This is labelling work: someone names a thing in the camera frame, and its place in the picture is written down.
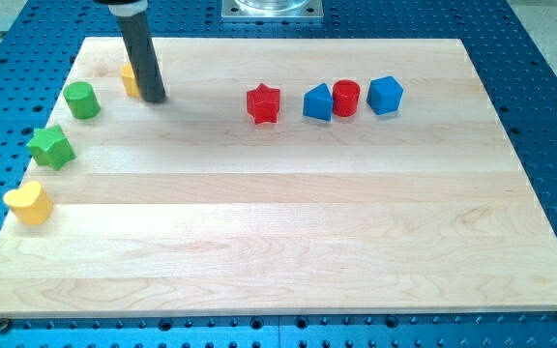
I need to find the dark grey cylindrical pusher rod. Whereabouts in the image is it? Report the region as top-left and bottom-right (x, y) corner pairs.
(117, 15), (166, 102)

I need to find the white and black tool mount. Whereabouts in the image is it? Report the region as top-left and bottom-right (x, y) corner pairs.
(95, 0), (148, 17)

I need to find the yellow hexagon block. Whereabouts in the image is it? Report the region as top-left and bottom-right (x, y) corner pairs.
(120, 63), (141, 99)

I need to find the green cylinder block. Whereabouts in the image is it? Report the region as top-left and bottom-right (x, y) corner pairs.
(63, 81), (101, 120)

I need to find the blue perforated metal table plate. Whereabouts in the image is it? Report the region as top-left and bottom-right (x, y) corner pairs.
(0, 1), (557, 347)

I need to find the green star block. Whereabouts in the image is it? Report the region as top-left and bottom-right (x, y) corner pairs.
(26, 125), (76, 171)

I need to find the red star block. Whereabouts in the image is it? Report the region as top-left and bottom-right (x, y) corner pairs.
(246, 83), (280, 125)

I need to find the blue triangle block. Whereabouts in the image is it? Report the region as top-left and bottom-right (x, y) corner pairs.
(303, 83), (334, 122)

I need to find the yellow heart block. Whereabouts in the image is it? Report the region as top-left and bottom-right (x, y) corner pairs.
(3, 181), (54, 225)

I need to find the light wooden board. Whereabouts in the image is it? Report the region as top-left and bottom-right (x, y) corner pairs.
(0, 37), (557, 318)

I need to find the red cylinder block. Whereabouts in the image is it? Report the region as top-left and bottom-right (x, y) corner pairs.
(332, 79), (361, 117)

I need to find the blue cube block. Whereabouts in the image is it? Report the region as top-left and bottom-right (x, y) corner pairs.
(366, 76), (403, 115)

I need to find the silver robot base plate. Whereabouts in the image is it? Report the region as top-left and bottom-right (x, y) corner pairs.
(221, 0), (324, 23)

